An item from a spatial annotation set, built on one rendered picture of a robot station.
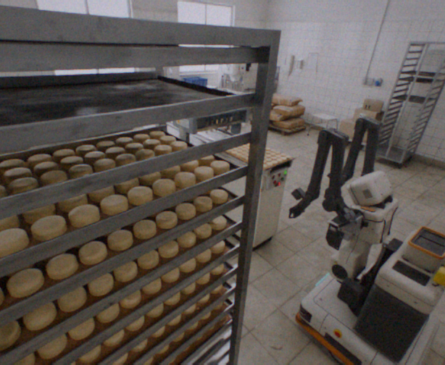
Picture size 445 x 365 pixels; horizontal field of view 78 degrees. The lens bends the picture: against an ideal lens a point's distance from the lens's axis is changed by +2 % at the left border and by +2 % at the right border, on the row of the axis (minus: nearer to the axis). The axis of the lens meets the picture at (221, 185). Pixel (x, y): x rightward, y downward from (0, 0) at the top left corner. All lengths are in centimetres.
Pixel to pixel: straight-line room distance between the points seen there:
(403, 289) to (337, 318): 54
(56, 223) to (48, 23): 31
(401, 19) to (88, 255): 581
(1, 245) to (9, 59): 27
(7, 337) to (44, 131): 38
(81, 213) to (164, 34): 33
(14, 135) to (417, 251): 166
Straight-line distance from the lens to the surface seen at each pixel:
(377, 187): 168
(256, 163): 68
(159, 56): 48
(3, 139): 43
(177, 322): 92
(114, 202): 57
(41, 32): 39
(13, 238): 54
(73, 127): 44
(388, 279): 166
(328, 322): 202
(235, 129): 302
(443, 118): 576
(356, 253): 189
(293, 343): 218
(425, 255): 171
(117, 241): 61
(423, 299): 165
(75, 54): 43
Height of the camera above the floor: 181
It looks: 29 degrees down
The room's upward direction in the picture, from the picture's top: 3 degrees clockwise
